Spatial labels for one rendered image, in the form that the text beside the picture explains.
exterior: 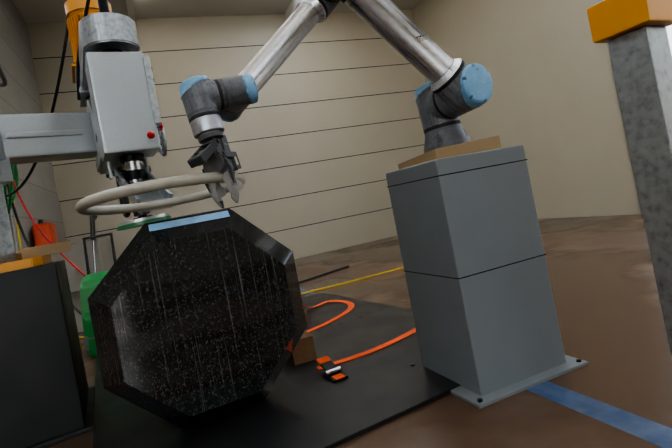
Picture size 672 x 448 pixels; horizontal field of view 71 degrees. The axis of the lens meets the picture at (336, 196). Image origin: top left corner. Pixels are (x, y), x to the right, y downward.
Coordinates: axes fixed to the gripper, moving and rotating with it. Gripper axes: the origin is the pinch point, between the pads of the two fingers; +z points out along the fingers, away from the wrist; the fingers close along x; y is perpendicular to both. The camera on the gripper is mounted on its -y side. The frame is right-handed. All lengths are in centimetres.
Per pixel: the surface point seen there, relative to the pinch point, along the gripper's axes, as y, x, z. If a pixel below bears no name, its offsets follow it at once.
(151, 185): -16.9, 8.7, -8.6
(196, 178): -8.4, 1.2, -7.6
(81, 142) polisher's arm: 66, 117, -66
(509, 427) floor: 35, -47, 91
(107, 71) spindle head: 34, 58, -73
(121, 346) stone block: 14, 71, 33
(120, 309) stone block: 15, 68, 20
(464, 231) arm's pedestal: 58, -51, 33
